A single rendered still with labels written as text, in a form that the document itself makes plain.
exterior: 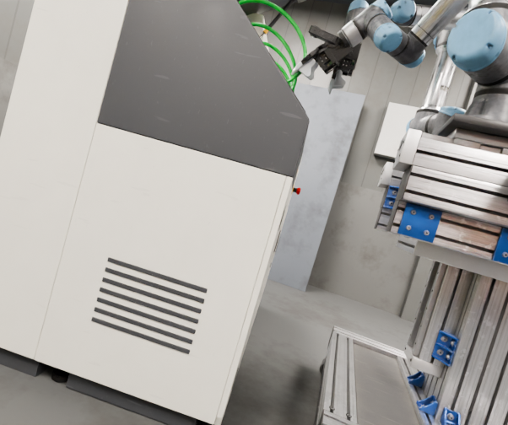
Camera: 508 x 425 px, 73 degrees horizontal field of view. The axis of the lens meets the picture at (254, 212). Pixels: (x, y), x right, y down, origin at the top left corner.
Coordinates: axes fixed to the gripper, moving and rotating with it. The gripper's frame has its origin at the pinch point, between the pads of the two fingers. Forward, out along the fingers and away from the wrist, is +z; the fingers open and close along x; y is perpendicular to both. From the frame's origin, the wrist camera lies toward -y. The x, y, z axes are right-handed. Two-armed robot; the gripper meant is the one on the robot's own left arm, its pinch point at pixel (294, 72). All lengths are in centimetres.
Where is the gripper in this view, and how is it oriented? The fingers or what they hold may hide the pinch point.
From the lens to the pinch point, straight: 137.2
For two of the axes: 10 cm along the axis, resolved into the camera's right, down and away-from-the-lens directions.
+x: 3.6, -1.7, 9.2
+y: 5.2, 8.5, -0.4
